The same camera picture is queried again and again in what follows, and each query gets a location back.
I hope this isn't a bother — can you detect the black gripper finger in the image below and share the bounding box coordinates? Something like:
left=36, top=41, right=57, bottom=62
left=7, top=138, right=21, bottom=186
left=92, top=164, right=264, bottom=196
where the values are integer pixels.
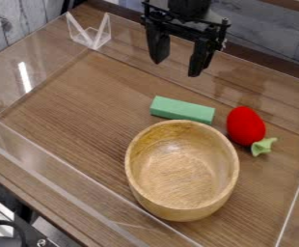
left=146, top=22, right=170, bottom=65
left=188, top=38, right=215, bottom=77

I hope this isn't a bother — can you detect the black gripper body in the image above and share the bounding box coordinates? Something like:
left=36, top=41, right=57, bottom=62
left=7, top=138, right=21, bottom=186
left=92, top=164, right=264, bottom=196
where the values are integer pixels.
left=142, top=0, right=231, bottom=50

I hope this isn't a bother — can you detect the red plush strawberry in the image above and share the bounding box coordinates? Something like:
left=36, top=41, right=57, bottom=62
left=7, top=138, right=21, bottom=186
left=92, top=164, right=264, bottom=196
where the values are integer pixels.
left=226, top=106, right=278, bottom=157

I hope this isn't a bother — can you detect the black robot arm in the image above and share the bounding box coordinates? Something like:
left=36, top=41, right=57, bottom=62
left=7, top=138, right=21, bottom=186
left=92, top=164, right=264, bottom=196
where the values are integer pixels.
left=142, top=0, right=231, bottom=77

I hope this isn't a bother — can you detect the green foam block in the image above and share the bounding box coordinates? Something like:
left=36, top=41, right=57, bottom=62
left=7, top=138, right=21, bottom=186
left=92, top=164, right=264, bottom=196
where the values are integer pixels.
left=150, top=96, right=215, bottom=124

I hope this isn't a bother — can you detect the wooden bowl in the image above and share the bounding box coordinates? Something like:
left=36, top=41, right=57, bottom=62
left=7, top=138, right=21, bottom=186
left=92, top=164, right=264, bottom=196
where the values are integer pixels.
left=126, top=120, right=240, bottom=222

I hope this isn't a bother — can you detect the clear acrylic corner bracket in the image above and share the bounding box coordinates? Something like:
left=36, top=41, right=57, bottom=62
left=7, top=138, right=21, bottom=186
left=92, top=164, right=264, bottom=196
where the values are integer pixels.
left=65, top=12, right=111, bottom=50

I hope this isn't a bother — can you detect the clear acrylic tray wall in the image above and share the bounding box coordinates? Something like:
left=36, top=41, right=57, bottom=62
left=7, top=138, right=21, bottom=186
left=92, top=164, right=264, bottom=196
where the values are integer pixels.
left=0, top=122, right=202, bottom=247

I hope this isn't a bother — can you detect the black cable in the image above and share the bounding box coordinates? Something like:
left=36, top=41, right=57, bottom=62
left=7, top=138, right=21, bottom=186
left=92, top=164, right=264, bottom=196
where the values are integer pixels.
left=0, top=219, right=28, bottom=247

